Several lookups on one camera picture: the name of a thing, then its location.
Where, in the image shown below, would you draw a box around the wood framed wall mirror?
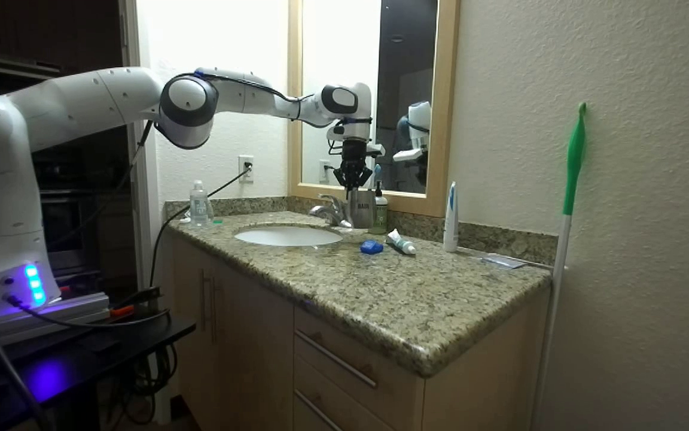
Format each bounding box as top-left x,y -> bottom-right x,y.
285,0 -> 463,217

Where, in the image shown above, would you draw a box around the white teal toothpaste tube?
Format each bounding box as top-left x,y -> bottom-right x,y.
382,228 -> 420,258

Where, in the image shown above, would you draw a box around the white upright electric toothbrush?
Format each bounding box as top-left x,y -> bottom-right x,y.
439,180 -> 462,256

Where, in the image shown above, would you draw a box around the orange black clamp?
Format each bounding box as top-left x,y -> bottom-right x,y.
105,285 -> 162,323

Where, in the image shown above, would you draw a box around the black robot cart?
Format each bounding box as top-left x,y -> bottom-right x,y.
0,313 -> 199,431

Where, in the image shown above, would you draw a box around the white wall outlet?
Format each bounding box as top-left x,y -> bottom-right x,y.
237,152 -> 255,186

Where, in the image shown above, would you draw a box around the green soap pump bottle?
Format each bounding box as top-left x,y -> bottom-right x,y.
371,185 -> 393,234

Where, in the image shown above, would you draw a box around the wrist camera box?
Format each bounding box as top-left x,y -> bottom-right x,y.
325,126 -> 346,158

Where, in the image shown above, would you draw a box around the silver metal cup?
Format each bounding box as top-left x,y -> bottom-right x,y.
346,188 -> 378,231

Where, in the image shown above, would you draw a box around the aluminium robot base rails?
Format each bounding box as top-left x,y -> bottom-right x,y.
0,289 -> 113,346

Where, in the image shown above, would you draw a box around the green white mop handle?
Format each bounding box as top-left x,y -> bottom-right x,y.
529,100 -> 590,431

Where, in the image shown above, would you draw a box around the clear plastic package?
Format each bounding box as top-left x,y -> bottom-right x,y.
480,252 -> 529,273

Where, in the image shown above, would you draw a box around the wooden vanity cabinet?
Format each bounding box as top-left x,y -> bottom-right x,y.
164,229 -> 555,431

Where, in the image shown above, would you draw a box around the black power cable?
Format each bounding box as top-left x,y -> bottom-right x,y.
145,164 -> 250,291

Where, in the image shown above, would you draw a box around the white oval sink basin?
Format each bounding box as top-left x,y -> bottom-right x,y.
235,224 -> 346,248

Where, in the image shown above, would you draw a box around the chrome sink faucet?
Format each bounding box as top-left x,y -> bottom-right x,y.
309,192 -> 352,229

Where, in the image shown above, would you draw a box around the clear plastic water bottle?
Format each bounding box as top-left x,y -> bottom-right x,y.
187,180 -> 215,229

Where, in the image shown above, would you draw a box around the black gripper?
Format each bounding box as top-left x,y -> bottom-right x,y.
335,133 -> 378,193

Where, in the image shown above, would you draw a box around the metal drawer handle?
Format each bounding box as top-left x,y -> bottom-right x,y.
292,388 -> 344,431
292,328 -> 381,393

